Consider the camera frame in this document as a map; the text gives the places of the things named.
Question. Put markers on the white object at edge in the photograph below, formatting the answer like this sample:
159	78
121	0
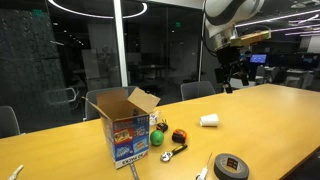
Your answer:
14	175

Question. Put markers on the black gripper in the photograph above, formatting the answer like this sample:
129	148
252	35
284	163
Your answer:
231	64

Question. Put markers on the yellow wrist camera mount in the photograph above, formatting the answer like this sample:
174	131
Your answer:
250	38

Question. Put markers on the grey office chair left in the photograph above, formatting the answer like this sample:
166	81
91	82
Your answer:
8	122

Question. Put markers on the small black tape measure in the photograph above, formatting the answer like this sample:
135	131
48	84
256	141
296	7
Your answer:
162	126

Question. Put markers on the black duct tape roll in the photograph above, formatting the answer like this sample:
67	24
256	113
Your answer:
230	167

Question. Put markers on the white paper cup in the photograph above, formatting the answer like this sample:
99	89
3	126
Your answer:
211	120

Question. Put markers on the lit computer monitor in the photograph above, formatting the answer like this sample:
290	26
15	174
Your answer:
258	58

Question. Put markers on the white metal pillar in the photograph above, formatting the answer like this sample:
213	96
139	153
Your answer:
120	41

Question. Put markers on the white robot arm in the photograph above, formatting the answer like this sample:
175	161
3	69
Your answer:
220	18

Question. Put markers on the green ball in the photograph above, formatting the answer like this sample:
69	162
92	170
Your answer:
156	138

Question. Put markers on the grey office chair right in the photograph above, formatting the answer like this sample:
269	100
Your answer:
194	90

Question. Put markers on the open cardboard snack box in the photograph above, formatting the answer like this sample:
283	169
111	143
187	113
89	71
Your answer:
124	114

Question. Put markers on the yellow handled ratchet wrench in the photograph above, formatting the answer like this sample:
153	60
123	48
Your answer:
166	156

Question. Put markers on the orange black tape measure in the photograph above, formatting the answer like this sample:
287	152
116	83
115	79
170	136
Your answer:
179	136

